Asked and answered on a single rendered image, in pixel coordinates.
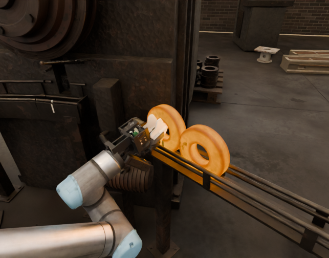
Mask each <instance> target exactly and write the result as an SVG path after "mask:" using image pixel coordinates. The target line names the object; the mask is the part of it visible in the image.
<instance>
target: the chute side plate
mask: <svg viewBox="0 0 329 258"><path fill-rule="evenodd" d="M51 104H52V106H53V109H54V112H53V110H52V107H51ZM64 116H68V117H76V119H77V123H78V124H82V123H81V119H80V115H79V110H78V106H77V105H67V104H58V103H47V102H37V101H36V102H35V101H0V118H19V119H42V120H51V121H60V122H65V120H64Z"/></svg>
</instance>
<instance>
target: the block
mask: <svg viewBox="0 0 329 258"><path fill-rule="evenodd" d="M93 94H94V99H95V105H96V110H97V115H98V120H99V126H100V131H101V133H102V132H103V131H105V130H109V132H110V133H109V134H108V135H106V136H105V137H106V138H112V139H118V138H119V136H120V135H121V133H120V131H119V129H118V128H119V127H120V126H122V125H123V124H124V123H125V122H124V113H123V104H122V95H121V87H120V80H119V79H115V78H102V79H100V80H99V81H98V82H97V83H95V84H94V85H93Z"/></svg>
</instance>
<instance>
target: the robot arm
mask: <svg viewBox="0 0 329 258"><path fill-rule="evenodd" d="M129 122H130V124H128V125H127V126H126V127H124V126H125V125H126V124H127V123H129ZM123 127H124V128H123ZM118 129H119V131H120V133H121V136H120V137H119V138H118V139H116V140H115V141H114V142H112V143H111V142H109V141H107V142H106V143H105V146H106V149H105V150H103V151H102V152H100V153H99V154H98V155H96V156H95V157H94V158H92V159H91V160H90V161H88V162H87V163H86V164H84V165H83V166H82V167H80V168H79V169H77V170H76V171H75V172H73V173H72V174H71V175H68V177H67V178H66V179H65V180H63V181H62V182H61V183H60V184H59V185H58V186H57V188H56V190H57V192H58V194H59V195H60V197H61V198H62V199H63V200H64V202H65V203H66V204H67V205H68V207H70V208H71V209H76V208H77V207H79V206H82V207H83V208H84V209H85V210H86V211H87V213H88V214H89V216H90V218H91V220H92V221H93V222H90V223H76V224H62V225H48V226H34V227H20V228H6V229H0V258H102V257H106V256H110V255H111V256H112V258H135V257H136V256H137V255H138V254H139V252H140V250H141V248H142V240H141V239H140V237H139V236H138V234H137V232H136V230H135V229H134V228H133V227H132V225H131V224H130V222H129V221H128V219H127V218H126V217H125V215H124V214H123V212H122V211H121V209H120V208H119V206H118V205H117V204H116V202H115V200H114V198H113V197H112V196H111V195H110V194H109V193H108V191H107V190H106V188H105V187H104V185H105V184H106V183H107V182H108V181H110V180H111V179H112V178H113V177H114V176H116V175H117V174H118V173H119V172H120V171H121V169H123V168H124V167H125V164H127V165H130V166H132V167H135V168H137V169H139V170H141V171H145V172H147V171H148V169H149V168H150V166H151V165H150V164H149V163H148V162H147V161H146V160H145V159H143V158H139V157H137V155H138V156H141V155H145V154H146V153H147V152H149V151H150V152H151V151H152V150H153V149H154V148H156V147H157V146H159V145H160V143H161V142H162V140H163V138H164V136H165V133H166V131H167V129H168V126H167V125H166V124H165V122H163V121H162V119H158V120H157V119H156V117H155V116H154V115H153V114H151V115H149V116H148V119H147V123H146V124H145V125H144V126H143V127H142V126H141V125H140V124H139V122H138V121H137V120H133V118H132V119H130V120H129V121H128V122H126V123H124V124H123V125H122V126H120V127H119V128H118ZM149 137H150V138H151V139H150V138H149Z"/></svg>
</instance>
